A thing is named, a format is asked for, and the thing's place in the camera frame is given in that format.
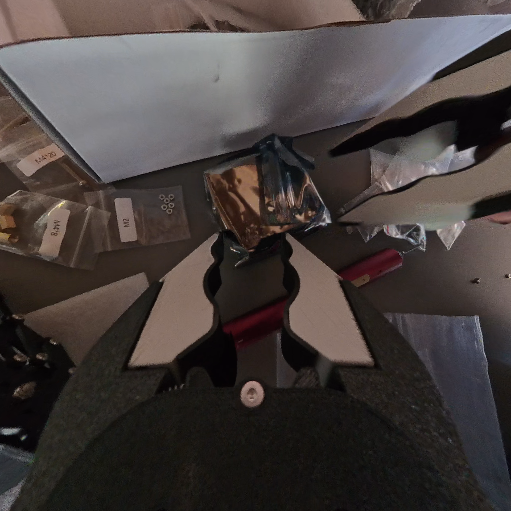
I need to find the crumpled bubble wrap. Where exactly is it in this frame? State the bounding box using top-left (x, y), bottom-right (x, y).
top-left (351, 0), bottom-right (424, 20)

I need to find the black servo claw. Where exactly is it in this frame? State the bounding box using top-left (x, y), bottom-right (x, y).
top-left (0, 295), bottom-right (76, 444)

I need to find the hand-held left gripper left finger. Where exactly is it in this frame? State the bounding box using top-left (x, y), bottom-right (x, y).
top-left (128, 233), bottom-right (222, 368)

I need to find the red electric screwdriver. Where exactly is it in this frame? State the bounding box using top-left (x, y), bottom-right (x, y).
top-left (221, 245), bottom-right (424, 352)

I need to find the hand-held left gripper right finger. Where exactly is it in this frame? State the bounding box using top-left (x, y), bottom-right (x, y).
top-left (281, 233), bottom-right (376, 367)

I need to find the white foam mat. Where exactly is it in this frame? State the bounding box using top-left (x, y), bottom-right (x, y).
top-left (24, 273), bottom-right (150, 366)

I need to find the large clear parts bag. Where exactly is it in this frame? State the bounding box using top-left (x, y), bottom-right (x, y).
top-left (275, 313), bottom-right (511, 508)

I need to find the bag of brass standoffs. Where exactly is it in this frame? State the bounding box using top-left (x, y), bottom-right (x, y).
top-left (203, 135), bottom-right (333, 268)

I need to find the pile of clear parts bags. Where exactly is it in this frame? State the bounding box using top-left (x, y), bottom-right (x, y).
top-left (0, 86), bottom-right (190, 270)

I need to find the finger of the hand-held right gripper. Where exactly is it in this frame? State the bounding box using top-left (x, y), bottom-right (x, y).
top-left (329, 46), bottom-right (511, 161)
top-left (335, 160), bottom-right (511, 231)

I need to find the large white cardboard box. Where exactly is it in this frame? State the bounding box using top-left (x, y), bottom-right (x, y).
top-left (0, 12), bottom-right (511, 184)

